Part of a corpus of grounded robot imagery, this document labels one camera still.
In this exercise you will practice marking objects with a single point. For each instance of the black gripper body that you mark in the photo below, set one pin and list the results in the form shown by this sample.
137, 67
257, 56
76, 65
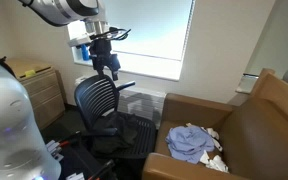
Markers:
103, 55

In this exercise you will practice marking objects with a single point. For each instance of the black clothing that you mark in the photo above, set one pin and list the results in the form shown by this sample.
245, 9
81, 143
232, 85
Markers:
117, 130

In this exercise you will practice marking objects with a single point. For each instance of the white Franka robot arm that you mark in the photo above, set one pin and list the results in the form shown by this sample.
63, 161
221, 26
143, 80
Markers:
10, 133

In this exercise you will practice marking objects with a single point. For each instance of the black mesh office chair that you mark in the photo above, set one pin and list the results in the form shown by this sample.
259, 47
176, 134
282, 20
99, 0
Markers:
94, 96

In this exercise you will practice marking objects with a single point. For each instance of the white framed window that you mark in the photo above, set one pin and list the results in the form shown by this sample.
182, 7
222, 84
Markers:
147, 30

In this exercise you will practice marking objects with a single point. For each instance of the light wooden dresser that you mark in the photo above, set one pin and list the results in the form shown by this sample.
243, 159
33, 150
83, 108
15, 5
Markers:
45, 96

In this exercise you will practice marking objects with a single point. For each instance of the yellow sticky note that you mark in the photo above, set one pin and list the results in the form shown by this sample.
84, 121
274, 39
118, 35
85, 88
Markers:
30, 73

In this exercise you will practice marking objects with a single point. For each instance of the black work table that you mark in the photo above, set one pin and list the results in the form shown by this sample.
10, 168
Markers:
80, 160

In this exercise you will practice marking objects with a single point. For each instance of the white small boxes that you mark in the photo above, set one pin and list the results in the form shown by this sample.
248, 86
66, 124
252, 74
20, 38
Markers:
54, 150

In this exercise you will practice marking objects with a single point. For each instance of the light blue cloth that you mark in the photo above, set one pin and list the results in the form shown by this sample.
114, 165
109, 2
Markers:
187, 143

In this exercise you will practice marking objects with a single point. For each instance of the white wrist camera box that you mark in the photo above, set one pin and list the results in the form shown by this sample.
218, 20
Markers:
79, 41

